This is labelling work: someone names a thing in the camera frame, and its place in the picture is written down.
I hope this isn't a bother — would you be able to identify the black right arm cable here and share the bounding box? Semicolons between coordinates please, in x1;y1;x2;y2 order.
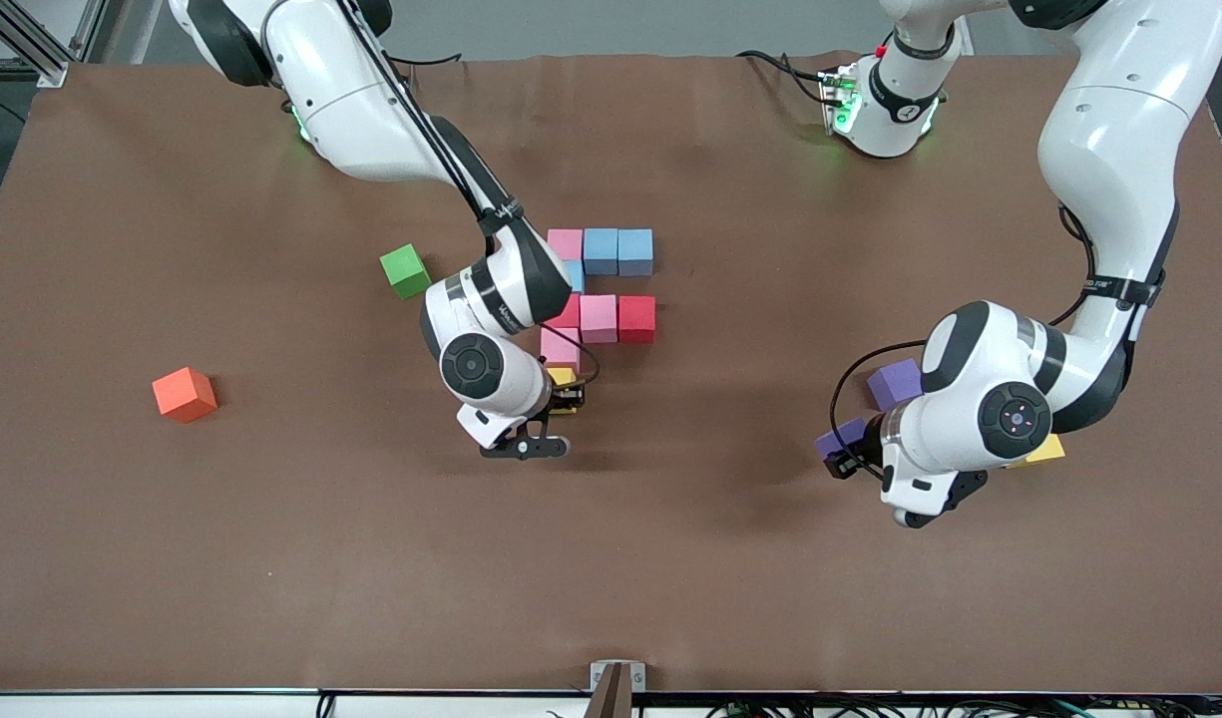
341;0;602;385

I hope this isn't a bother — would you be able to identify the metal table edge bracket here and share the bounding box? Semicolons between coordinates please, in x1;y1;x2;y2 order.
590;660;646;718

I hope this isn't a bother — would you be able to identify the aluminium frame post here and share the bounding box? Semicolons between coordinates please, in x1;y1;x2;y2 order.
0;0;113;89

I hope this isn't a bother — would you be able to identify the brown table mat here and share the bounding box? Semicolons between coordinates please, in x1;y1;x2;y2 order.
0;50;1222;696

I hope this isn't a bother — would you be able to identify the orange foam cube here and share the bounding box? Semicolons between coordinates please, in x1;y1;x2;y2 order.
152;367;218;424

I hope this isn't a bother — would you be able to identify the green foam cube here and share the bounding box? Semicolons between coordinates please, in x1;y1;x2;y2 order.
379;243;434;300

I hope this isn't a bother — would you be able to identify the purple foam cube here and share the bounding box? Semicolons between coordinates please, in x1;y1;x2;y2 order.
866;359;924;412
814;418;869;462

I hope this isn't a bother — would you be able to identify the metal base connector box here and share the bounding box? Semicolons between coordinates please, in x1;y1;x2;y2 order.
820;68;861;136

